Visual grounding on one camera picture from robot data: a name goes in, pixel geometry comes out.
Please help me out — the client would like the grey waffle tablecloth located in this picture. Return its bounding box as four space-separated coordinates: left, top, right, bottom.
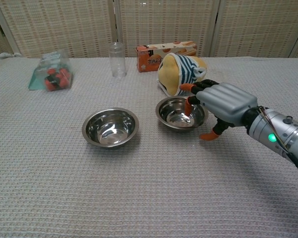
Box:
0 53 298 238

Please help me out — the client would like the clear plastic bottle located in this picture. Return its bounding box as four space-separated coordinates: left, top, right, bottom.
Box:
108 42 128 79

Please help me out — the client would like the woven folding screen panel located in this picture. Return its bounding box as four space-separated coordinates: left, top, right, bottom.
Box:
0 0 118 59
113 0 221 58
210 0 298 59

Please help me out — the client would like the clear bag of red caps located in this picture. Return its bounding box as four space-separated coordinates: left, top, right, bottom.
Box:
28 49 74 92

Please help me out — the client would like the yellow plush toy striped cloth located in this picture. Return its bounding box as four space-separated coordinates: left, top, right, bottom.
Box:
157 52 208 97

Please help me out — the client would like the orange biscuit box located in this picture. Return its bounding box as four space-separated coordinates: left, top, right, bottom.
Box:
136 41 198 73

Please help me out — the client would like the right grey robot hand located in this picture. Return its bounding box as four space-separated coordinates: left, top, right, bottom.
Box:
179 79 259 141

